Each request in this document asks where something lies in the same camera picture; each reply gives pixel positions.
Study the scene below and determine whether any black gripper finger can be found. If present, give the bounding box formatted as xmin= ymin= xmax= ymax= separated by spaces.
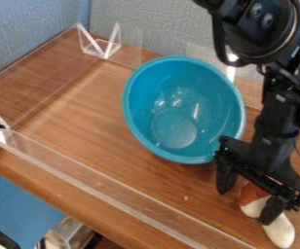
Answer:
xmin=258 ymin=196 xmax=288 ymax=226
xmin=217 ymin=161 xmax=238 ymax=195

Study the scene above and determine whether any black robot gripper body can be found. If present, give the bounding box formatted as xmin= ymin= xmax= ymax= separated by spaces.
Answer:
xmin=216 ymin=129 xmax=300 ymax=211

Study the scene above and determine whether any plush brown white mushroom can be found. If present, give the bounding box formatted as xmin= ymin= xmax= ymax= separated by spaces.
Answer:
xmin=237 ymin=182 xmax=296 ymax=249

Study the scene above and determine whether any blue plastic bowl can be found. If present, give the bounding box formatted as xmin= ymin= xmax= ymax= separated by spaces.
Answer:
xmin=123 ymin=56 xmax=246 ymax=164

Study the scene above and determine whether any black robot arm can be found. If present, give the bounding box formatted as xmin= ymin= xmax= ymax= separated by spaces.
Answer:
xmin=191 ymin=0 xmax=300 ymax=225

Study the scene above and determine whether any grey metal box below table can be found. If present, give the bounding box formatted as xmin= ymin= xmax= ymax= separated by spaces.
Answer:
xmin=44 ymin=217 xmax=94 ymax=249

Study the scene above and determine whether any clear acrylic back barrier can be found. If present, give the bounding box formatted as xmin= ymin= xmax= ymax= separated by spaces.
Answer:
xmin=111 ymin=30 xmax=264 ymax=110

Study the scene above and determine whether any clear acrylic barrier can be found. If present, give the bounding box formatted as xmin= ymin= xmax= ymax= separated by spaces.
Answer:
xmin=0 ymin=98 xmax=256 ymax=249
xmin=111 ymin=30 xmax=264 ymax=110

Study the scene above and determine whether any clear acrylic front barrier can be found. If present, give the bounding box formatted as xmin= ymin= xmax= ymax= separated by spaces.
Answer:
xmin=0 ymin=98 xmax=256 ymax=249

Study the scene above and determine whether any clear acrylic corner bracket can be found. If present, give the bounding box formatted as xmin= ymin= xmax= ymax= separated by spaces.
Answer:
xmin=75 ymin=22 xmax=122 ymax=59

